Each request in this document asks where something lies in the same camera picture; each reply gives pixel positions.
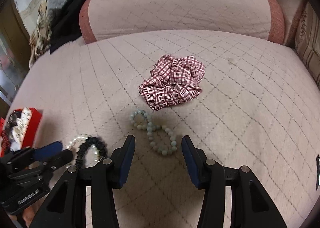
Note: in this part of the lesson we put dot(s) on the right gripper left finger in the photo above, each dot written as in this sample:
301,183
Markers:
65,205

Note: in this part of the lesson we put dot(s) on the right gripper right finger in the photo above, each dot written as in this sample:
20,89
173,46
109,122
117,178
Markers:
251,205

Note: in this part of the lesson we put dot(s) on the red polka dot scrunchie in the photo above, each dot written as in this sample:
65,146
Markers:
5,143

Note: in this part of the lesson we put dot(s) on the white dotted scrunchie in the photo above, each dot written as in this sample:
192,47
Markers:
19,123

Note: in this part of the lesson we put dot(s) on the red plaid scrunchie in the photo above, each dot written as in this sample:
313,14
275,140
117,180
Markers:
172,81

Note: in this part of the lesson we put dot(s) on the red box with white interior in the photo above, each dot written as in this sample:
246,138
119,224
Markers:
30,133

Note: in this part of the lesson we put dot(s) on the black metal hair clip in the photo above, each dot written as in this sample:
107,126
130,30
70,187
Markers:
318,172

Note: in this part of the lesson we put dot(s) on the stained glass door panel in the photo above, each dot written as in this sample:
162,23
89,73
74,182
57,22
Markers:
12,74

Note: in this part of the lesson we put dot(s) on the leaf print cloth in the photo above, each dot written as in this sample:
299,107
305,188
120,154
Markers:
39,40

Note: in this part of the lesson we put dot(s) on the black cloth on bed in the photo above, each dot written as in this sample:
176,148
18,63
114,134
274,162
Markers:
65,27

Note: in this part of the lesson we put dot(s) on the striped beige cushion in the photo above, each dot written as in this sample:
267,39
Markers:
307,41

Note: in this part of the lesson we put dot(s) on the pink quilted bolster pillow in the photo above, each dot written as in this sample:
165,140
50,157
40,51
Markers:
103,19

